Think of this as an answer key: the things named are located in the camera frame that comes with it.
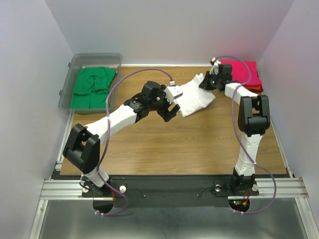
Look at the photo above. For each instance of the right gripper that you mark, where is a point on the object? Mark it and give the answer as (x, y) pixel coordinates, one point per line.
(207, 83)

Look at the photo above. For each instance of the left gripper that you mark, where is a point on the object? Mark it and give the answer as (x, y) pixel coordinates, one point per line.
(164, 109)

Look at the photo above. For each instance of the white t shirt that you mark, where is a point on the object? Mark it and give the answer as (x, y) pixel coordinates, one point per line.
(193, 97)

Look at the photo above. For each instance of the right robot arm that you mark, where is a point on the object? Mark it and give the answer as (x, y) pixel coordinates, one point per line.
(253, 121)

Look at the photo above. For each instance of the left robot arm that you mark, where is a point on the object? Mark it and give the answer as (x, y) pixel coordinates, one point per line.
(82, 148)

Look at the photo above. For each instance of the pink folded t shirt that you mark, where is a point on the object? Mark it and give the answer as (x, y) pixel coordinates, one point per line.
(241, 74)

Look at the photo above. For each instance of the green t shirt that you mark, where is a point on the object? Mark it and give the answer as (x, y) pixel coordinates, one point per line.
(92, 87)

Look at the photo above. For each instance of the grey plastic bin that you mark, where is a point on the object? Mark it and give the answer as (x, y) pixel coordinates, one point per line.
(87, 60)

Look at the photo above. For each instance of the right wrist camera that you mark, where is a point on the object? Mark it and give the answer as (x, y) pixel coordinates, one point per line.
(215, 66)

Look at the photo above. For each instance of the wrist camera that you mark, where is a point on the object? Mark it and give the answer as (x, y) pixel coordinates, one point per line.
(172, 92)
(215, 66)

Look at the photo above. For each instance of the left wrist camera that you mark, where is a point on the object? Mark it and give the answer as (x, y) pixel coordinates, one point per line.
(172, 92)

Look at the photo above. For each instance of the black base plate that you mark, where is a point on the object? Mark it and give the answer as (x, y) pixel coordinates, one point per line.
(166, 191)

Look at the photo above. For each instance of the aluminium frame rail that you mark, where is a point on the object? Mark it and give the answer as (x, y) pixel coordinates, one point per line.
(71, 189)

